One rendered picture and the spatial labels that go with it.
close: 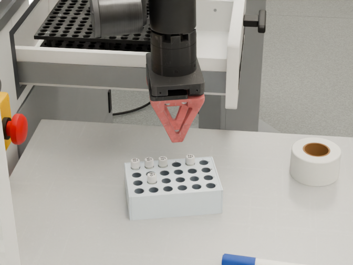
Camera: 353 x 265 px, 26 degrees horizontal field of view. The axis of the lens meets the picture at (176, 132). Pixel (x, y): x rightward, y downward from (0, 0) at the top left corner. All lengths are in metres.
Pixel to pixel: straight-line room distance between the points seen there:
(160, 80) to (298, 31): 2.67
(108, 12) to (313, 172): 0.38
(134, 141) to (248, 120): 1.31
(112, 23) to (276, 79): 2.24
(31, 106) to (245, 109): 1.25
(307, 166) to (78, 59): 0.38
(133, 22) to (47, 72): 0.31
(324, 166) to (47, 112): 0.53
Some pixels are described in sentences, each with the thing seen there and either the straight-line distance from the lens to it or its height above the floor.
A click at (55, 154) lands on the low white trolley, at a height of 0.76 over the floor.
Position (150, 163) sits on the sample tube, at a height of 0.81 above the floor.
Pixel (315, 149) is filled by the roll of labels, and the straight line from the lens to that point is 1.12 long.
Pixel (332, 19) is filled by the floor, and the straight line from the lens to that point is 3.74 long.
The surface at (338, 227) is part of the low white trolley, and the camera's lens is 1.02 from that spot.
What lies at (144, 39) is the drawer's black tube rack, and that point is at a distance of 1.19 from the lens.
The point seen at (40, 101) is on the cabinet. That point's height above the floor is 0.75.
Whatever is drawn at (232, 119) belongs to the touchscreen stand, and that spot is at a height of 0.19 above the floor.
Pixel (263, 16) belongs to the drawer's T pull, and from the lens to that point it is 1.24.
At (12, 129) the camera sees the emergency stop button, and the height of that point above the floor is 0.88.
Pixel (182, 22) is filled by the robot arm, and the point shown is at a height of 1.02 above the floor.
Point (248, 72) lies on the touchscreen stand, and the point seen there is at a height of 0.34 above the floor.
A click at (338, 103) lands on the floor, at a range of 2.96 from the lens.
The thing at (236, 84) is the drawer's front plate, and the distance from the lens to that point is 1.13.
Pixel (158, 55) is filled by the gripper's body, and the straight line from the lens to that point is 0.94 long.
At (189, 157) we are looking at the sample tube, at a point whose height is 0.81.
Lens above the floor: 1.37
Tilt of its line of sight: 30 degrees down
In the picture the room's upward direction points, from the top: straight up
